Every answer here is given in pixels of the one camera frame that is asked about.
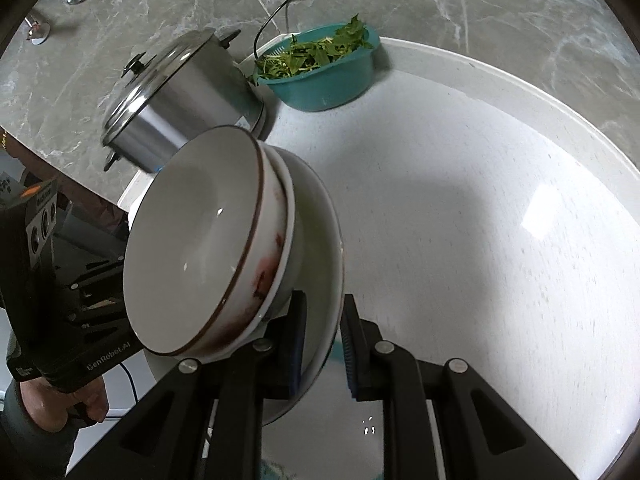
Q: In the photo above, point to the green leafy vegetables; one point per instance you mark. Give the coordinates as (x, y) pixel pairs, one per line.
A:
(305, 52)

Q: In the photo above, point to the person's left forearm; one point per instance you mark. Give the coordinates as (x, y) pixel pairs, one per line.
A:
(30, 450)

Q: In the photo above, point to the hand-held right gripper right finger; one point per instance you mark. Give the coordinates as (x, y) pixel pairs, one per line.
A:
(348, 345)

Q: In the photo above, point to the large white bowl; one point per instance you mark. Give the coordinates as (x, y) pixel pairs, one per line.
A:
(320, 240)

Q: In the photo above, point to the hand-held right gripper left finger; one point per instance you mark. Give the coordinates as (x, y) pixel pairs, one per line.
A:
(299, 340)

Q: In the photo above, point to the small white bowl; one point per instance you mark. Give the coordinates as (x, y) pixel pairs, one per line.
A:
(291, 220)

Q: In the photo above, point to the dark-rimmed floral bowl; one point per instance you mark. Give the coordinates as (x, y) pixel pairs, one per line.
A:
(195, 240)

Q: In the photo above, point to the teal plastic colander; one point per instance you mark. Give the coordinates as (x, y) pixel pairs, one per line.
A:
(330, 85)

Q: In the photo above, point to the stainless steel rice cooker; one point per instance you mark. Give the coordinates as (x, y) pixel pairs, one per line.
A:
(185, 100)

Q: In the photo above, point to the person's left hand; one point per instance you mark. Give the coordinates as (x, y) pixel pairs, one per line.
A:
(85, 405)

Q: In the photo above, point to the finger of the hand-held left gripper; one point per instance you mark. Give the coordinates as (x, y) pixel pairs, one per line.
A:
(102, 315)
(97, 271)

